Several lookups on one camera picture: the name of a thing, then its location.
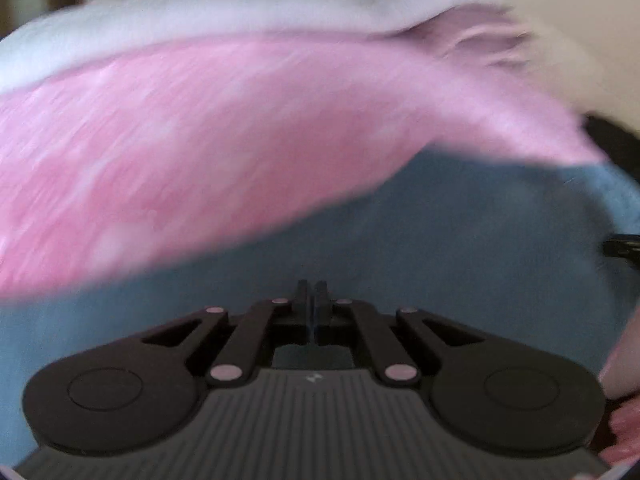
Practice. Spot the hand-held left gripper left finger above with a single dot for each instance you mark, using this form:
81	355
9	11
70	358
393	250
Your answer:
301	305

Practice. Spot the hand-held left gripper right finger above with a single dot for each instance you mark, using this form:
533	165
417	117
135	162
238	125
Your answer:
322	305

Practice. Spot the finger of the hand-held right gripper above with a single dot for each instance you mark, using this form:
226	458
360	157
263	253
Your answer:
622	247

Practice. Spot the blue grey pants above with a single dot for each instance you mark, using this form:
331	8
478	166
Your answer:
400	240

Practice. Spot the pink floral blanket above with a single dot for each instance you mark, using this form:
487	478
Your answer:
200	135

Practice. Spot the white ribbed pillow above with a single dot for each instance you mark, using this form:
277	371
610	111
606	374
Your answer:
200	15

